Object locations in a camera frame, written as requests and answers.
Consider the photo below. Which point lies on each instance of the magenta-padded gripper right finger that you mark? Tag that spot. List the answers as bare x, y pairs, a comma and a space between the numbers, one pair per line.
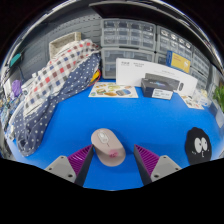
148, 160

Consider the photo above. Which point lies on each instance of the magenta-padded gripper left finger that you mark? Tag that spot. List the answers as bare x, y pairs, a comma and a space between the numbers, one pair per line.
78, 160

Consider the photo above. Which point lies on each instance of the pink beige computer mouse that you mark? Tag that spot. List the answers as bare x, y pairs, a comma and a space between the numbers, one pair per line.
106, 150

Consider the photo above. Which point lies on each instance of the black mouse pad with eyes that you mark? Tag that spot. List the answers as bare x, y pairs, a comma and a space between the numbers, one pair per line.
196, 156

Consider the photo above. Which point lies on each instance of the navy polka dot cloth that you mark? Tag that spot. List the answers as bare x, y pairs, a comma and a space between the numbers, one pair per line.
43, 123

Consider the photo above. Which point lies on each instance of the colourful picture card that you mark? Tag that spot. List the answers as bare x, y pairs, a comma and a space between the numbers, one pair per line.
191, 101
113, 90

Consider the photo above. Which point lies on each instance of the small black box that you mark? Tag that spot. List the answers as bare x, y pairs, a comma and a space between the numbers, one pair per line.
155, 87

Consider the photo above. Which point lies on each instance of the clear plastic box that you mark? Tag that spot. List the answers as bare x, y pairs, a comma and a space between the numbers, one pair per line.
205, 98

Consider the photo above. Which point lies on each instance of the yellow object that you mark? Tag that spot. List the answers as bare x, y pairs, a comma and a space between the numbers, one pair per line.
95, 76

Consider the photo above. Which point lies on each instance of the long white keyboard box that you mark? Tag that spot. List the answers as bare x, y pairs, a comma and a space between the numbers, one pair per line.
133, 73

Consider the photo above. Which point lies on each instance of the red blue checkered cloth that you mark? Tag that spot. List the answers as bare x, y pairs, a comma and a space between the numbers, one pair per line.
56, 73

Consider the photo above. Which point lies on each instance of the purple bag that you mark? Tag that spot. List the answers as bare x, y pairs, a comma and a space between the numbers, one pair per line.
16, 89

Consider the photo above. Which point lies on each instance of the potted green plant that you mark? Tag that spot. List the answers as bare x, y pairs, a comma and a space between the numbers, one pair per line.
219, 98

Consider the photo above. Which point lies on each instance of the yellow box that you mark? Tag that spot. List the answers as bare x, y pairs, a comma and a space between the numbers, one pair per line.
178, 61

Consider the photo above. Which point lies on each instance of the white woven basket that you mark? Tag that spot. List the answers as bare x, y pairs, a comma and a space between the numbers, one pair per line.
61, 43

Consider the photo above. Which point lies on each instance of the teal tool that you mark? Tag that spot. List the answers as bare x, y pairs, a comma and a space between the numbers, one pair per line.
15, 60

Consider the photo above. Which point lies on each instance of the dark wall shelf unit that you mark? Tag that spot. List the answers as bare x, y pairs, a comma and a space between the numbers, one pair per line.
133, 10

